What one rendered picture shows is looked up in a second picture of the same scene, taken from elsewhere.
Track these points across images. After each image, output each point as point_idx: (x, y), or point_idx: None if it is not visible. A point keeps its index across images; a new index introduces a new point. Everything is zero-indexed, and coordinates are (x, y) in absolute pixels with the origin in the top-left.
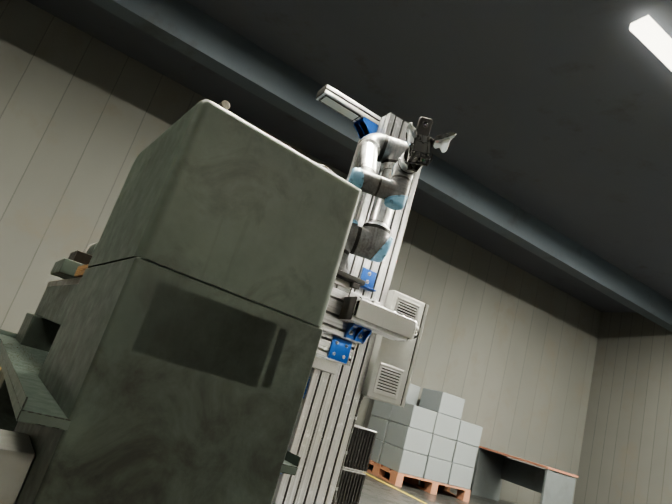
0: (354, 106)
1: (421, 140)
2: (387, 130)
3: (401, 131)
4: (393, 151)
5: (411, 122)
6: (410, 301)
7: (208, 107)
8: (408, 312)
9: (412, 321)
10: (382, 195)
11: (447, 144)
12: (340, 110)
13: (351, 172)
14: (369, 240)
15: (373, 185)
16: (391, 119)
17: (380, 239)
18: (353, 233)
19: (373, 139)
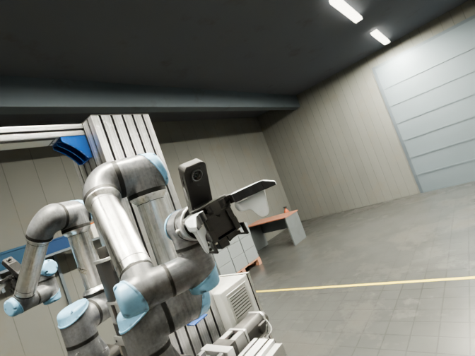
0: (38, 131)
1: (213, 213)
2: (101, 139)
3: (117, 128)
4: (136, 180)
5: (194, 219)
6: (236, 287)
7: None
8: (241, 297)
9: (280, 347)
10: (184, 291)
11: (264, 201)
12: (22, 146)
13: (116, 299)
14: (184, 310)
15: (165, 294)
16: (97, 123)
17: (194, 297)
18: (160, 320)
19: (102, 186)
